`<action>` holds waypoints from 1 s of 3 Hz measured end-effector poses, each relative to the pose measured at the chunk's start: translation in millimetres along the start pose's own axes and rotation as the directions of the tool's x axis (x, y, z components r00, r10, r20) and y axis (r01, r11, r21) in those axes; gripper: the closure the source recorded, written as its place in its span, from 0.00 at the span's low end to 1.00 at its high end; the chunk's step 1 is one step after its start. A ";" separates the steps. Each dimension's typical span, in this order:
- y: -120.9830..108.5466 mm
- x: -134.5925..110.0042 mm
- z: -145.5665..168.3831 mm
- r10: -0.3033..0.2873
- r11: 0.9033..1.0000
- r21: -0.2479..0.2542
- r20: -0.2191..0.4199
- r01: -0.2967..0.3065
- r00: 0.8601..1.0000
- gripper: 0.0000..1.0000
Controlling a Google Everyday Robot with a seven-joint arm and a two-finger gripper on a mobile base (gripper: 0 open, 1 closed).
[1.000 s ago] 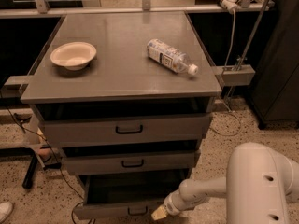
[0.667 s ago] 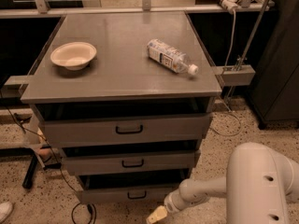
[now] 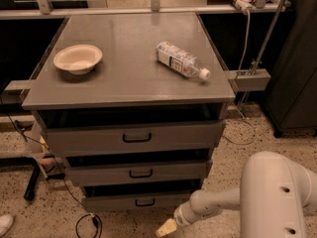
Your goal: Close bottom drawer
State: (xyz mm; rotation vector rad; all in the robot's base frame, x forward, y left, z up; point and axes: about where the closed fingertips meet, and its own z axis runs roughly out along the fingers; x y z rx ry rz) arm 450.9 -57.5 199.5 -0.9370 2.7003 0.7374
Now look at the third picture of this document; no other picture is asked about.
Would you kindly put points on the grey metal bracket block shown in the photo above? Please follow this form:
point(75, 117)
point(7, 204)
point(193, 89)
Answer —
point(246, 82)

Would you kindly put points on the black stand leg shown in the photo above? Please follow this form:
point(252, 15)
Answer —
point(30, 190)

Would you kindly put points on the grey drawer cabinet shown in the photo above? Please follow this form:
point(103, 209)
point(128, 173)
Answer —
point(130, 86)

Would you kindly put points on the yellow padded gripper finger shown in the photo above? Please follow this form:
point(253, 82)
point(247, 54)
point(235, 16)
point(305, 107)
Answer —
point(168, 227)

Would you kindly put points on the clear plastic water bottle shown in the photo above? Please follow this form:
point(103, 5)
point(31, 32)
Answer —
point(181, 61)

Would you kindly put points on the white paper bowl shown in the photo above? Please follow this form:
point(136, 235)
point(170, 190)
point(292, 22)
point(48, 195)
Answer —
point(78, 59)

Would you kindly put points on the left grey metal bracket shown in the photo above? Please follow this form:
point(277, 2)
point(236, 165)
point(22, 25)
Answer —
point(17, 87)

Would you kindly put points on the dark side cabinet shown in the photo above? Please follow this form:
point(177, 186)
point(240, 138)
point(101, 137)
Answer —
point(290, 98)

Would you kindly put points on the grey drawer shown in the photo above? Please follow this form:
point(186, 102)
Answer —
point(137, 138)
point(139, 195)
point(139, 173)

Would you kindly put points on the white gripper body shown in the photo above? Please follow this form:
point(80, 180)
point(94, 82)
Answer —
point(180, 214)

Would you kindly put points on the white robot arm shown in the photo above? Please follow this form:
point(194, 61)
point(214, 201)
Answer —
point(274, 195)

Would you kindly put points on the thin metal rod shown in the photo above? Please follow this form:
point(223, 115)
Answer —
point(255, 64)

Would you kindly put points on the white shoe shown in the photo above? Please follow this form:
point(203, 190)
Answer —
point(6, 222)

